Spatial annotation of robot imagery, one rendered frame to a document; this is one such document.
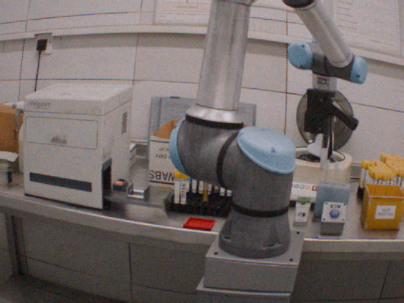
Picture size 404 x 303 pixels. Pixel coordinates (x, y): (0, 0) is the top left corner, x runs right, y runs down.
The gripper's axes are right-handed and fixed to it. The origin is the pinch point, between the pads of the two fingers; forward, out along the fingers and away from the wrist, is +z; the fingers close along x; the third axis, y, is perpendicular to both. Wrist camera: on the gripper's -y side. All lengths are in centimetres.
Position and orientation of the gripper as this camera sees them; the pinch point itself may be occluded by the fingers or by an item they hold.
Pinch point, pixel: (327, 164)
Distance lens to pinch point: 184.7
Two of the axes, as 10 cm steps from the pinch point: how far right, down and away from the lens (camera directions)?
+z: -0.5, 9.7, 2.3
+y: -9.4, -1.3, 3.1
